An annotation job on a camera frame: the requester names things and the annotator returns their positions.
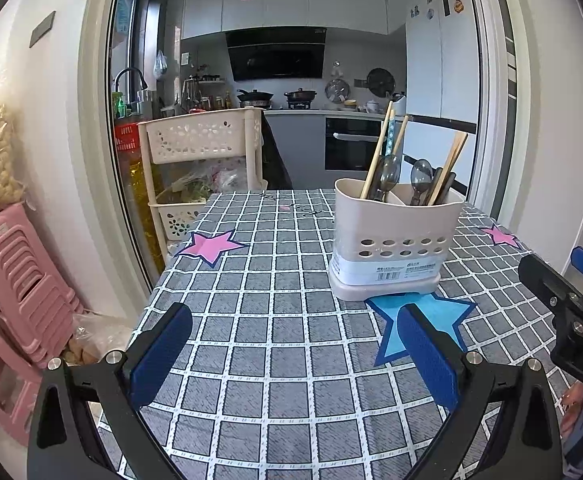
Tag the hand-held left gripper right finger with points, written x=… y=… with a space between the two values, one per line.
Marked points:
x=429 y=355

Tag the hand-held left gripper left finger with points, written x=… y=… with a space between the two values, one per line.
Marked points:
x=161 y=355

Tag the beige plastic utensil holder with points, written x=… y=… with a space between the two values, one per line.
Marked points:
x=391 y=240

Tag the thin black chopstick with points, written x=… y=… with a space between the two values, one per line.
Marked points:
x=450 y=190

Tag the blue patterned wooden chopstick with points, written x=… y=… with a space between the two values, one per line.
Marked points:
x=393 y=130

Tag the plastic bag of potatoes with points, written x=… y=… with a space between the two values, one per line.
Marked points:
x=96 y=340

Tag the grey checkered star tablecloth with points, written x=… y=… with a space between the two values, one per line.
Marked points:
x=281 y=310

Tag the stack of pink stools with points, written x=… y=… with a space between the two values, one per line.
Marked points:
x=21 y=280

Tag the yellow oil bottle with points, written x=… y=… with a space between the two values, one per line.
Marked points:
x=144 y=195

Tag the pink plastic stool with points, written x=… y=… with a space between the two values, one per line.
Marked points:
x=1 y=385

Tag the bag of green vegetables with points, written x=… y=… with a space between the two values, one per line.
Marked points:
x=201 y=182

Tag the red plastic basket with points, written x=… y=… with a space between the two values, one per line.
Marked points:
x=126 y=139

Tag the black built-in oven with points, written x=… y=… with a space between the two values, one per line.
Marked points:
x=354 y=145

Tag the white refrigerator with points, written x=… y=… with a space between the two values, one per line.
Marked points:
x=439 y=85

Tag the small white pot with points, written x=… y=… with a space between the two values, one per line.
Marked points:
x=374 y=107

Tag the green bottle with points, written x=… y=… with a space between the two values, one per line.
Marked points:
x=119 y=105

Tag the rack of seasoning bottles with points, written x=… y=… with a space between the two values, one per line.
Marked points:
x=206 y=95

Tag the round black hanging pan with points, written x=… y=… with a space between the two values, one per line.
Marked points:
x=381 y=81

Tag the black wok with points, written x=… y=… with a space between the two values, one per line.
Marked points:
x=255 y=96

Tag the black kitchen faucet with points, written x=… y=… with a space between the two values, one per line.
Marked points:
x=131 y=74

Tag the black cooking pot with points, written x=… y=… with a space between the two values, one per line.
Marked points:
x=300 y=95

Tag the hanging plastic bag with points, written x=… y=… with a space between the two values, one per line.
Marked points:
x=160 y=64

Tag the black range hood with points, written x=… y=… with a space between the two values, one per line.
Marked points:
x=276 y=55

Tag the white wall cabinets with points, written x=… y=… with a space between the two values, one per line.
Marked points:
x=286 y=2

